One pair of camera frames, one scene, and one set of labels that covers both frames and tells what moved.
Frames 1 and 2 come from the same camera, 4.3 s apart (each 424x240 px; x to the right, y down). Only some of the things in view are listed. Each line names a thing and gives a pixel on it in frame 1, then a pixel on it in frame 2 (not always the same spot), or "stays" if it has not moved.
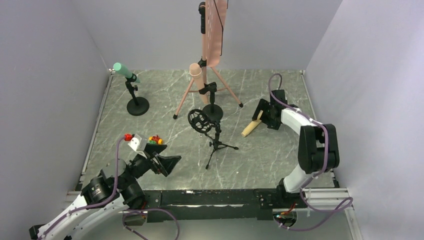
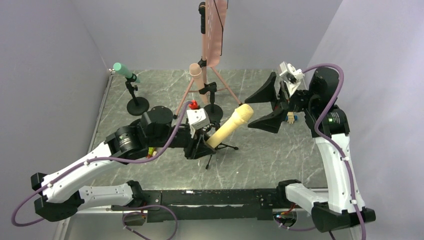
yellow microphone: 252,126 -> 242,113
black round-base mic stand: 214,111 stays
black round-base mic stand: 137,106 stays
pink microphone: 195,71 stays
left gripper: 156,162 -> 197,145
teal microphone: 125,71 stays
